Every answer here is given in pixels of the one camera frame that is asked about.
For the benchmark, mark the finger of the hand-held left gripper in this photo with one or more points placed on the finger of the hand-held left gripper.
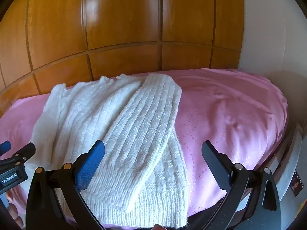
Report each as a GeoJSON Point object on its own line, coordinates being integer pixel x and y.
{"type": "Point", "coordinates": [5, 146]}
{"type": "Point", "coordinates": [24, 152]}

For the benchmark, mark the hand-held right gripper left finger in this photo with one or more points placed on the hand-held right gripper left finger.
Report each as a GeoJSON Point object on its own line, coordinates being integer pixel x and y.
{"type": "Point", "coordinates": [92, 163]}

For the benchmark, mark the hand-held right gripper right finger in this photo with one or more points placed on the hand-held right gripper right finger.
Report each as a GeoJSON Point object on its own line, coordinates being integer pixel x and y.
{"type": "Point", "coordinates": [215, 165]}

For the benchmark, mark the white knit sweater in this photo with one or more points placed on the white knit sweater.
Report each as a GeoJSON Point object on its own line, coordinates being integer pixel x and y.
{"type": "Point", "coordinates": [124, 129]}

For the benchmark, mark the person's left hand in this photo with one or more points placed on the person's left hand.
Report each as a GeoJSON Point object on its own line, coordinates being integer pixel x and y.
{"type": "Point", "coordinates": [17, 216]}

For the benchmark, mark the pink blanket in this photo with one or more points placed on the pink blanket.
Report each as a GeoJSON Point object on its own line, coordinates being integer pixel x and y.
{"type": "Point", "coordinates": [227, 115]}

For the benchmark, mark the grey plastic appliance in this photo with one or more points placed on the grey plastic appliance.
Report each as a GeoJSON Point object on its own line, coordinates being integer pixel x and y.
{"type": "Point", "coordinates": [296, 153]}

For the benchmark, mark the wooden headboard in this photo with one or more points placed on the wooden headboard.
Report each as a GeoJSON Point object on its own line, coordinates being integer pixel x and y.
{"type": "Point", "coordinates": [120, 24]}

